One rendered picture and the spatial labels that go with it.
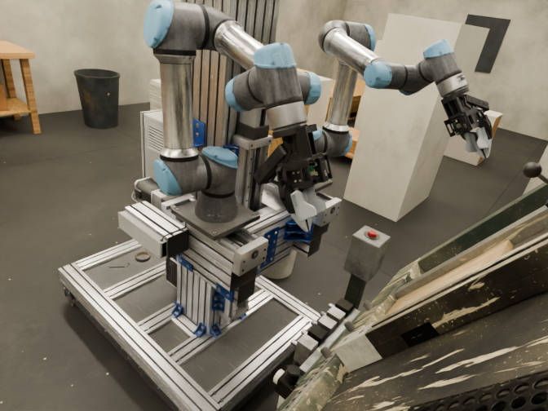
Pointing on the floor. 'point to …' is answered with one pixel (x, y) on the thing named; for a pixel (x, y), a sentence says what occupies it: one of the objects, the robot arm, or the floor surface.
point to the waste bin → (99, 97)
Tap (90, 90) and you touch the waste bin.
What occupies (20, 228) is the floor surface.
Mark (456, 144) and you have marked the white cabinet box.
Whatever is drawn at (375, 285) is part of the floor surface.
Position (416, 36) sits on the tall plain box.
